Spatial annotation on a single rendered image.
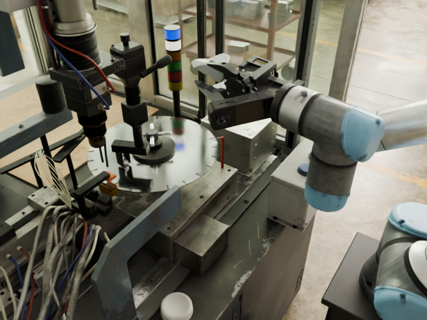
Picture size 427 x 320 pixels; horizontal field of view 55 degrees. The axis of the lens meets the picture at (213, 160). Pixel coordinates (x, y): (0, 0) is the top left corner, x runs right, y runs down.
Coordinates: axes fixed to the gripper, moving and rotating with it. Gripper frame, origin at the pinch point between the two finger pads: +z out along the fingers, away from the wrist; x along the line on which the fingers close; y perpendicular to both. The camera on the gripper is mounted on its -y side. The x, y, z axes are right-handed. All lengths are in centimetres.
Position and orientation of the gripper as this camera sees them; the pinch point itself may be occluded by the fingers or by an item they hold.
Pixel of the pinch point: (196, 75)
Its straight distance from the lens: 80.4
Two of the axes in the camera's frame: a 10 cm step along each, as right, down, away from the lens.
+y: 6.7, -5.7, 4.8
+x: -1.1, -7.1, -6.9
